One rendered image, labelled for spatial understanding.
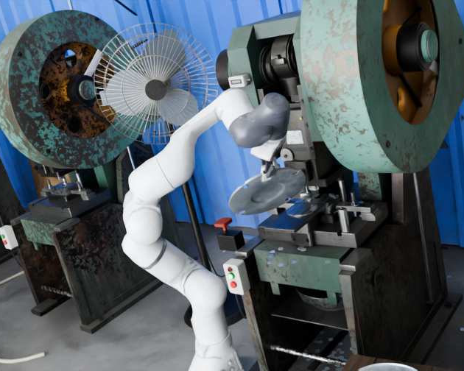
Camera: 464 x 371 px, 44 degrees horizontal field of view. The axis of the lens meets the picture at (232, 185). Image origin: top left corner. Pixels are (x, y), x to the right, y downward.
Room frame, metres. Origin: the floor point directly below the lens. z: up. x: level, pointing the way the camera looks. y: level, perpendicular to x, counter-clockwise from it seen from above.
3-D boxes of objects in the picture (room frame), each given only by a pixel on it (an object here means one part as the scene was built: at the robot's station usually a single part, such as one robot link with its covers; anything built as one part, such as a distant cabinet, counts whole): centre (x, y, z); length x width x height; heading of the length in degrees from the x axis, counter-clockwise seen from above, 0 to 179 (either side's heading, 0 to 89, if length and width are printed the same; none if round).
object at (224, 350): (1.64, 0.20, 0.52); 0.22 x 0.19 x 0.14; 142
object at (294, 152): (2.16, -0.30, 1.04); 0.17 x 0.15 x 0.30; 139
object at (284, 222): (2.06, -0.21, 0.72); 0.25 x 0.14 x 0.14; 139
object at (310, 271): (2.30, -0.42, 0.83); 0.79 x 0.43 x 1.34; 139
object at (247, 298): (2.47, -0.22, 0.45); 0.92 x 0.12 x 0.90; 139
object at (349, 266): (2.12, -0.62, 0.45); 0.92 x 0.12 x 0.90; 139
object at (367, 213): (2.08, -0.46, 0.76); 0.17 x 0.06 x 0.10; 49
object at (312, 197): (2.19, -0.33, 0.76); 0.15 x 0.09 x 0.05; 49
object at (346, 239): (2.19, -0.33, 0.68); 0.45 x 0.30 x 0.06; 49
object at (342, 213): (1.98, -0.38, 0.75); 0.03 x 0.03 x 0.10; 49
